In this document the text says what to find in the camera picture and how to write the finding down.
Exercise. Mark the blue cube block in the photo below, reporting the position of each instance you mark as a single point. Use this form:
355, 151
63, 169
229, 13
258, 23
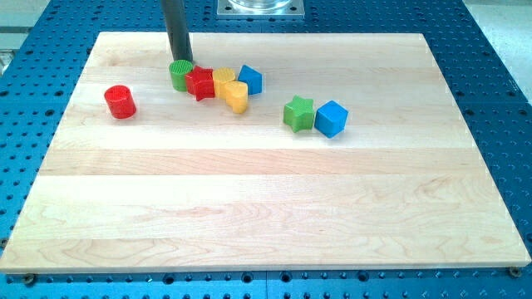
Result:
330, 119

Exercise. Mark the blue triangle block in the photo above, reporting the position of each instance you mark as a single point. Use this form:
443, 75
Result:
253, 79

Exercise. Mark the red star block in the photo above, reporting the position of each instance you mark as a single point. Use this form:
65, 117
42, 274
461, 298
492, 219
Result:
199, 83

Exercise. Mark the red cylinder block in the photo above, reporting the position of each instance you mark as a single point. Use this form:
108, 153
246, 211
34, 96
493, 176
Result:
120, 101

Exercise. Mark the right board clamp screw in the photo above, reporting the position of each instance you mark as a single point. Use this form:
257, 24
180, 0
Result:
514, 271

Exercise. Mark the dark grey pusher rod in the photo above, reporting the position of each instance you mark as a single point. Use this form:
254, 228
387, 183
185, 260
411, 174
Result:
177, 29

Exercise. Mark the yellow hexagon block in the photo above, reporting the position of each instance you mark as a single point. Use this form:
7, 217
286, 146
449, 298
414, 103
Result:
221, 77

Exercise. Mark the board clamp screw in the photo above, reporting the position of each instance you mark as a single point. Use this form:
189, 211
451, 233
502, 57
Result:
514, 271
28, 279

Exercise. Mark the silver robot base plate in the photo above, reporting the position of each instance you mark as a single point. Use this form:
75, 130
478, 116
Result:
235, 9

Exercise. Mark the green cylinder block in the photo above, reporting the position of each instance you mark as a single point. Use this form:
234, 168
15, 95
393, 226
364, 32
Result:
178, 70

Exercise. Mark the yellow heart block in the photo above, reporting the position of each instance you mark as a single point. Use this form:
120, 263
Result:
236, 96

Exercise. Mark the green star block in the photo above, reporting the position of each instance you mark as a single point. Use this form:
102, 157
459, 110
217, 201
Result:
299, 114

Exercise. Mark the left board clamp screw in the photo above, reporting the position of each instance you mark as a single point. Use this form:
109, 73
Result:
28, 279

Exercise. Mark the light wooden board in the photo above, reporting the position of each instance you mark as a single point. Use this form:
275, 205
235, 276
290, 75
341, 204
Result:
190, 186

